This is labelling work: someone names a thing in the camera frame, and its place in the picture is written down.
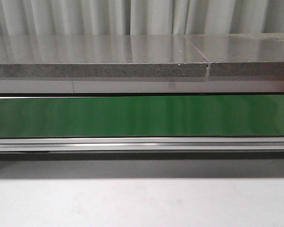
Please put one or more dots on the grey stone counter left slab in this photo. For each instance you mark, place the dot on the grey stone counter left slab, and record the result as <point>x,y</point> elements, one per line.
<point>99,56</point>

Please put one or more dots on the white pleated curtain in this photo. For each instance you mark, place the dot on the white pleated curtain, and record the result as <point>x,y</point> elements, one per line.
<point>140,17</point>

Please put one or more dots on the grey stone counter slab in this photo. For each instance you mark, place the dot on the grey stone counter slab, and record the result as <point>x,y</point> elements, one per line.
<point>99,56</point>
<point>242,55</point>

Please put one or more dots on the grey stone counter right slab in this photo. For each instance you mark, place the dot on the grey stone counter right slab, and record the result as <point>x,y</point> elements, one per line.
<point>242,55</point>

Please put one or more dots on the aluminium conveyor frame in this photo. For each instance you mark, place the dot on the aluminium conveyor frame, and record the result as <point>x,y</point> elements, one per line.
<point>143,144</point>

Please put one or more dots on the green conveyor belt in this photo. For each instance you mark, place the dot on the green conveyor belt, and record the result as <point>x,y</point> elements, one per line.
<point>125,116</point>

